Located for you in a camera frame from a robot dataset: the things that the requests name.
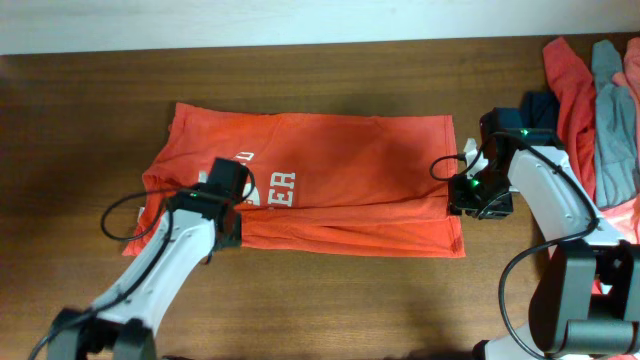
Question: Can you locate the orange soccer t-shirt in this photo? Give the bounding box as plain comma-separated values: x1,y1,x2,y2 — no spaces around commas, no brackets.
124,103,465,258

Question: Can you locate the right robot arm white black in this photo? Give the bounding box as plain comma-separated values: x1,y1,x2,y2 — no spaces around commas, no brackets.
447,128,639,359

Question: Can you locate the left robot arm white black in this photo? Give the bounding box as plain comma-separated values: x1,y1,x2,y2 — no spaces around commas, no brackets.
29,183,245,359

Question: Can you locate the navy garment in pile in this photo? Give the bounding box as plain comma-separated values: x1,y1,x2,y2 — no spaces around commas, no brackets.
519,91,560,131

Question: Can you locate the grey shirt in pile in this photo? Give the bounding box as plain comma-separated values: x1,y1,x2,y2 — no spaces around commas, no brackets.
591,40,639,208

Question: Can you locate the red shirt in pile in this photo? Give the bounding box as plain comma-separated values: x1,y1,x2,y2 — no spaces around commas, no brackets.
543,37,596,200

